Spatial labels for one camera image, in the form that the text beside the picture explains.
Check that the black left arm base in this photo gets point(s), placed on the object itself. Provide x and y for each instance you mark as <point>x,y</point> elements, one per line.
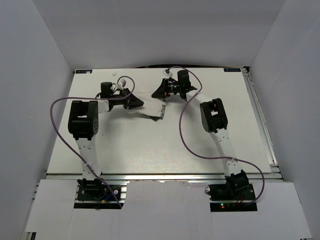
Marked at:
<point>95,195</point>

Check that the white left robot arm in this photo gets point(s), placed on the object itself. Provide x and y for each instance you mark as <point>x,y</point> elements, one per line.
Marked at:
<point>83,125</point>

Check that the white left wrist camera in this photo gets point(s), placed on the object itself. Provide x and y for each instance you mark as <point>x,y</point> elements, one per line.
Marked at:
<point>121,83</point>

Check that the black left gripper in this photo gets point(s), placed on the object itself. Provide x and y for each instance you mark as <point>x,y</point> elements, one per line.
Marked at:
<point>132,102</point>

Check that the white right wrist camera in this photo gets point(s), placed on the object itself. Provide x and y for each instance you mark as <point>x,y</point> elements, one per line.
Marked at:
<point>168,74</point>

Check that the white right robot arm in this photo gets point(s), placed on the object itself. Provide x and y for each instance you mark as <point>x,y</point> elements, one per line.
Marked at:
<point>214,121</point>

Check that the blue table corner label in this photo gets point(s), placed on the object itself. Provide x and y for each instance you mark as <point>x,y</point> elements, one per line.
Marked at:
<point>83,71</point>

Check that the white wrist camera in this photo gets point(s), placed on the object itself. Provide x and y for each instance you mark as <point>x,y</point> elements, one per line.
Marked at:
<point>121,83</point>
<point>168,74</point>

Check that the white green-sleeved t-shirt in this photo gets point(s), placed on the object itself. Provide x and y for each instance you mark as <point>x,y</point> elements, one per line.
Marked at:
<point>154,108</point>

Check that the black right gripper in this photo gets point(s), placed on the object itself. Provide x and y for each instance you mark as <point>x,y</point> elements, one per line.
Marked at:
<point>163,91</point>

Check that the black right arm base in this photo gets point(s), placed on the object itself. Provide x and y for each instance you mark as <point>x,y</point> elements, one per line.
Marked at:
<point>224,200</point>

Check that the blue right corner label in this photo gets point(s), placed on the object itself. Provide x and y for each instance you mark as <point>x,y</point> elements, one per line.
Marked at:
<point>232,70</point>

